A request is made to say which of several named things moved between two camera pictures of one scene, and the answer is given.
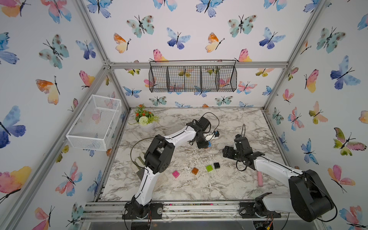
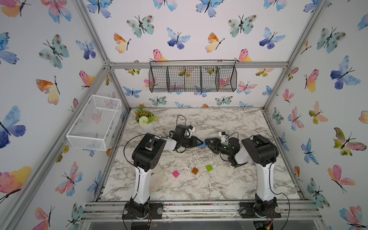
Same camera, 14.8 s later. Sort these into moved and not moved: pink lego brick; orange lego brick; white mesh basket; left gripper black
Moved: left gripper black
Not moved: pink lego brick; orange lego brick; white mesh basket
